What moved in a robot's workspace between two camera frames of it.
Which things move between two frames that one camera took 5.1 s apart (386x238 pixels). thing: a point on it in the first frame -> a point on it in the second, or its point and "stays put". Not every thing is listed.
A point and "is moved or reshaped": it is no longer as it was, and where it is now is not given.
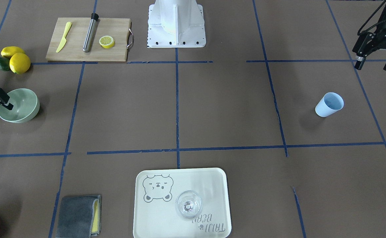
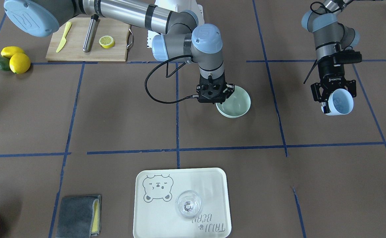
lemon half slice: (106, 41) stays put
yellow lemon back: (8, 51) stays put
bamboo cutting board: (118, 28) stays put
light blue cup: (329, 103) is moved or reshaped
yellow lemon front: (19, 63) stays put
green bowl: (26, 105) -> (237, 105)
